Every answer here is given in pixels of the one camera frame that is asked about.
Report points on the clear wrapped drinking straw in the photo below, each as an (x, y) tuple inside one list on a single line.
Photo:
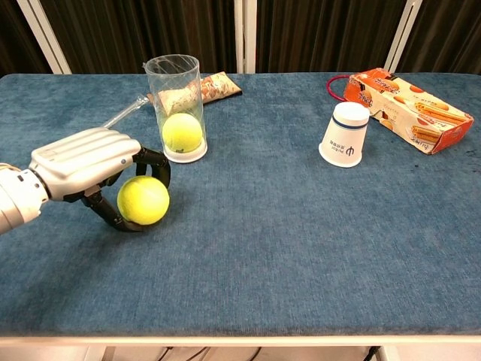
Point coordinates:
[(124, 114)]

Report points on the blue table cloth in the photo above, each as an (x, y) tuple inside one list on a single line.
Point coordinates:
[(282, 244)]

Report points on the black pleated curtain panel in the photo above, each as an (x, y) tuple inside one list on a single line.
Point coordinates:
[(447, 34), (131, 30), (19, 45), (319, 34)]

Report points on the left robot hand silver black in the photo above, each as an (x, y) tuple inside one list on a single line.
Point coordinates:
[(86, 161)]

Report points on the yellow ball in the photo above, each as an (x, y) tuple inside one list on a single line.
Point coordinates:
[(181, 133), (144, 201)]

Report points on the brown snack bag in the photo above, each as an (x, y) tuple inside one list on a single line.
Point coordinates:
[(221, 88)]

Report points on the white paper cup upside down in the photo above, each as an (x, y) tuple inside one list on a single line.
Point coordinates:
[(343, 139)]

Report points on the white partition post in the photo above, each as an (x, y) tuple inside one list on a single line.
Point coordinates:
[(403, 37), (245, 37), (43, 37)]

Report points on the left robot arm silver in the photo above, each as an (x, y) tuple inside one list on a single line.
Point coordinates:
[(19, 203)]

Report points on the clear plastic cup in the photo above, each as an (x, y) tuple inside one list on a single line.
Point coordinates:
[(186, 156)]

